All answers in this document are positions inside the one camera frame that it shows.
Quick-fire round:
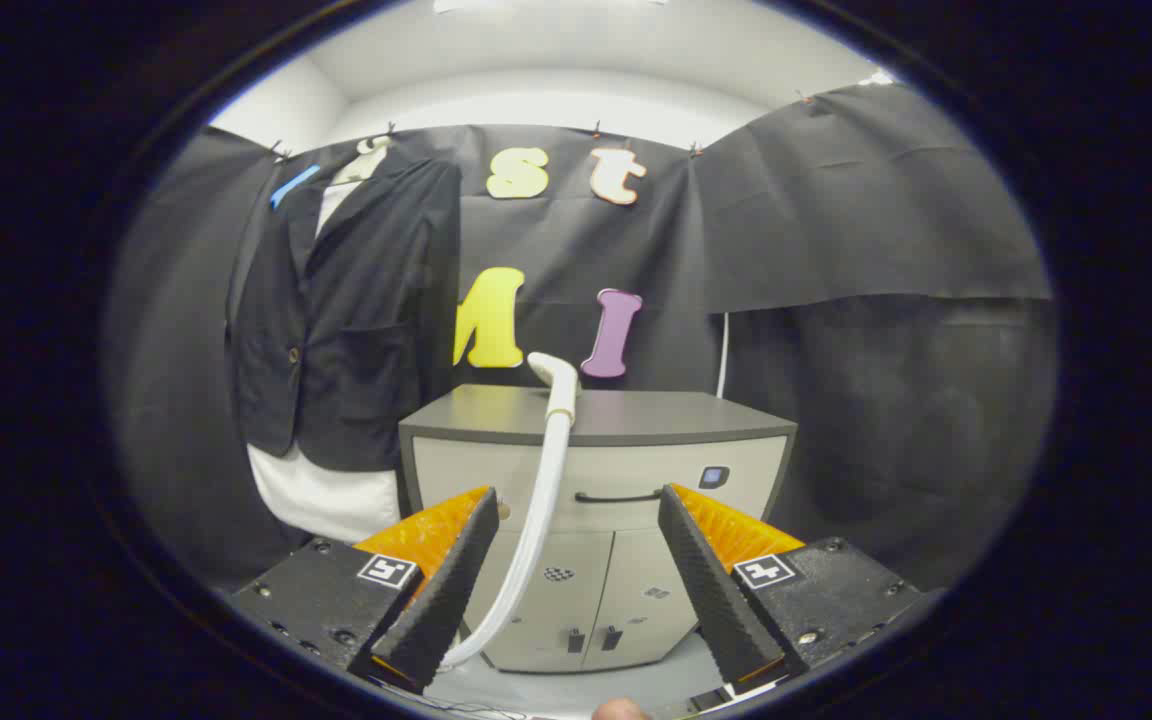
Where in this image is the white steamer hose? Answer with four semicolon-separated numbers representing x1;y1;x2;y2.
436;415;575;673

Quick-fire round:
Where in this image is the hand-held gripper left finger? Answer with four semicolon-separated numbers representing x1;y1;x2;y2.
231;486;500;696

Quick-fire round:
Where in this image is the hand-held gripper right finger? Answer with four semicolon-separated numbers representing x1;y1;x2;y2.
658;484;927;701

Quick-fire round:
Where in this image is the white shirt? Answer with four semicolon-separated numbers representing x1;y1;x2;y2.
246;150;404;544

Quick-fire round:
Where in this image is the black backdrop cloth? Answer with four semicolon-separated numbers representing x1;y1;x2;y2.
101;85;1055;591

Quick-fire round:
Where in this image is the black suit jacket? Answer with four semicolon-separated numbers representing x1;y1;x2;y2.
226;140;464;471

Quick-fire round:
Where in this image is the grey cabinet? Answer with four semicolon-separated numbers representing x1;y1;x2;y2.
398;384;797;674

